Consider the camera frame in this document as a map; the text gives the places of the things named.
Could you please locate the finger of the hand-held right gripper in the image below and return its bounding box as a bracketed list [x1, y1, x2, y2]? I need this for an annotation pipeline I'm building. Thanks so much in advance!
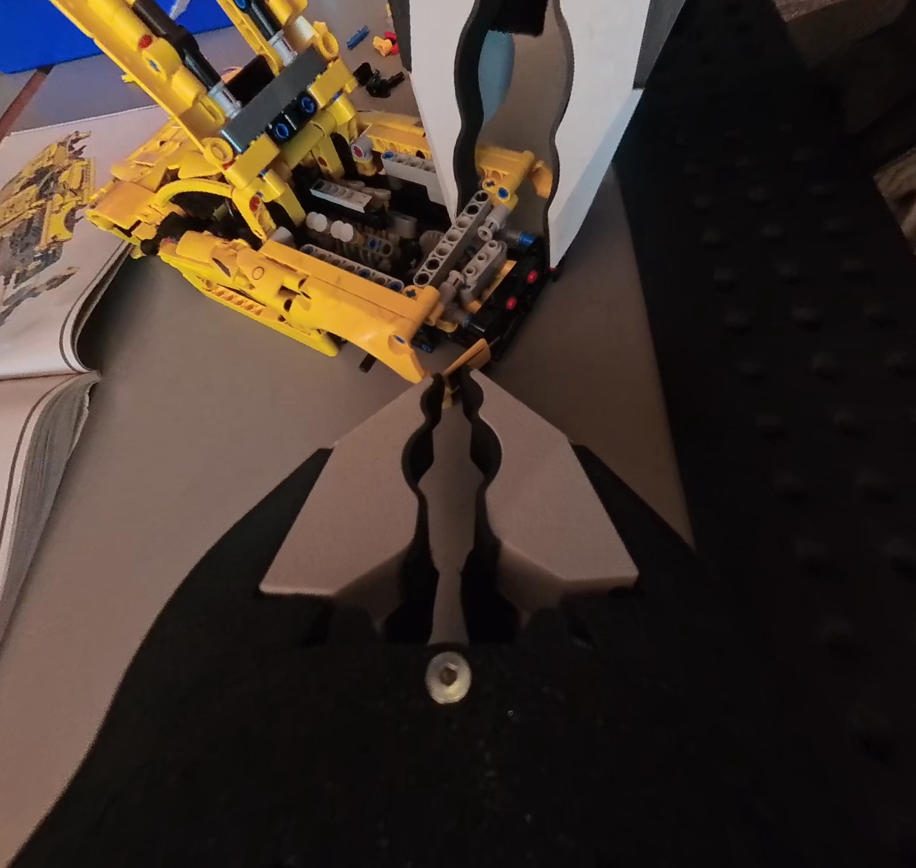
[546, 0, 661, 269]
[406, 0, 496, 217]

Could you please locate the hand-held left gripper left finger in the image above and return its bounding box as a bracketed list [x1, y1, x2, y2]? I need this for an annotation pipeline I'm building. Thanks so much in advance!
[259, 374, 445, 643]

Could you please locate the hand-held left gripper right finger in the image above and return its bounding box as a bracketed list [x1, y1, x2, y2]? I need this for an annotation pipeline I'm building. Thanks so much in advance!
[458, 369, 639, 643]

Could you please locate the yellow brick car model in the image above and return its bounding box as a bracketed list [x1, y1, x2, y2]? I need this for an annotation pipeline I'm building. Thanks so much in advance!
[14, 0, 555, 384]

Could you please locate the grey desk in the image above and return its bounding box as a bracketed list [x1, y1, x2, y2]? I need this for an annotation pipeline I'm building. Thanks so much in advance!
[0, 17, 695, 868]

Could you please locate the blue plastic bin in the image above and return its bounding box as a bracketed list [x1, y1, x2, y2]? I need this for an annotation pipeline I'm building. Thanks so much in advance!
[0, 0, 233, 75]

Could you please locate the open instruction booklet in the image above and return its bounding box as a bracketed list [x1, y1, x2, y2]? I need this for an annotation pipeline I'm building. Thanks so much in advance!
[0, 113, 144, 640]

